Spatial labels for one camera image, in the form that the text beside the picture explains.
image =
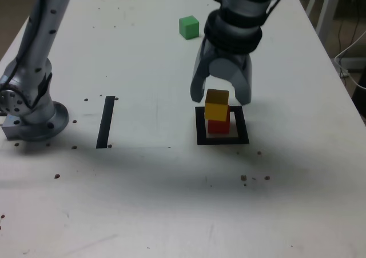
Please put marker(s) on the black tape strip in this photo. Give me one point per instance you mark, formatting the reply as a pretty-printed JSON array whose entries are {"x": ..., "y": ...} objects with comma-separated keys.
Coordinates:
[{"x": 105, "y": 120}]

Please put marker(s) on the green cube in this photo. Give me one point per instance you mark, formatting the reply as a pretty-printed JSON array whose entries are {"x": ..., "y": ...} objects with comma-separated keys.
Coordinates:
[{"x": 188, "y": 26}]

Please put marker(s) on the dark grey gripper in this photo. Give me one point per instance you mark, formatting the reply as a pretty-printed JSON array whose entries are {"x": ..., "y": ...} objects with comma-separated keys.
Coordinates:
[{"x": 228, "y": 55}]

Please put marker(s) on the black tape square outline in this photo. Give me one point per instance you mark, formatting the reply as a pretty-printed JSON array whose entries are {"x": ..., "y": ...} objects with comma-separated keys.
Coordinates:
[{"x": 243, "y": 126}]

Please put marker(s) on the thick white furniture leg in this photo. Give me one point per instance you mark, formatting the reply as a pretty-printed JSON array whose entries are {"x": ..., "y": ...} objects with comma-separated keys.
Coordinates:
[{"x": 328, "y": 12}]

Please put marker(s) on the red cube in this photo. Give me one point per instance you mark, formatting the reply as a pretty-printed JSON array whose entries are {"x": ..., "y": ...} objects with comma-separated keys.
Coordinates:
[{"x": 217, "y": 127}]

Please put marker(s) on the yellow cube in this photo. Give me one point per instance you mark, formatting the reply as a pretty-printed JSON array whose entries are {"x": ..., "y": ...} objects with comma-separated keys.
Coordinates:
[{"x": 216, "y": 109}]

